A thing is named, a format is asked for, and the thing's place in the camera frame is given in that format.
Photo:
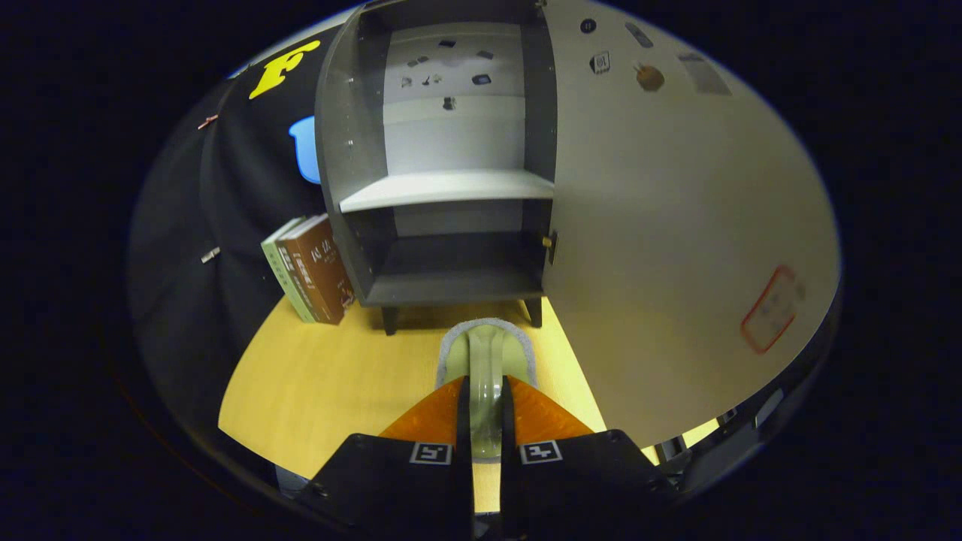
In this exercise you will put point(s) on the pale green vase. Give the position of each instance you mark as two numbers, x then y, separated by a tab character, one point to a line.
485	353

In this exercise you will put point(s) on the white cabinet shelf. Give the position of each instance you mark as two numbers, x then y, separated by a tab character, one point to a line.
443	188

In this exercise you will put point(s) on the brown book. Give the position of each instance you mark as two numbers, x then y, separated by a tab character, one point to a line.
319	263

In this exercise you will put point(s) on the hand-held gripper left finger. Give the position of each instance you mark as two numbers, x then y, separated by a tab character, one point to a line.
391	488

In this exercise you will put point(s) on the dark grey cabinet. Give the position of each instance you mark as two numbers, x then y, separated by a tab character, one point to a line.
353	150

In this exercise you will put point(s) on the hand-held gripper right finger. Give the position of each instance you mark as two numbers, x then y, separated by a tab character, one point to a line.
586	488

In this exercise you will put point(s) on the silver clip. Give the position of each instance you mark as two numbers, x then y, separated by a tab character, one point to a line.
210	255

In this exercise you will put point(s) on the brass door latch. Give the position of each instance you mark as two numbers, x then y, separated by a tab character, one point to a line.
551	244

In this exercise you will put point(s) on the black backdrop cloth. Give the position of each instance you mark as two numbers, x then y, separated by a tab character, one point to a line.
225	188

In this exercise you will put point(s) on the red clip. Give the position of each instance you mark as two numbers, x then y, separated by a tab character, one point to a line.
208	121

